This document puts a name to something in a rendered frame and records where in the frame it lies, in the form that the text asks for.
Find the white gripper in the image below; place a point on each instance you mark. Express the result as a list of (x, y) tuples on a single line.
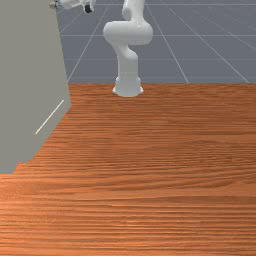
[(71, 3)]

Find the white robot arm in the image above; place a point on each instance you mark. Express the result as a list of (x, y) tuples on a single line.
[(128, 36)]

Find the pale grey cabinet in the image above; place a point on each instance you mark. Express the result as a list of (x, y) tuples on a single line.
[(28, 83)]

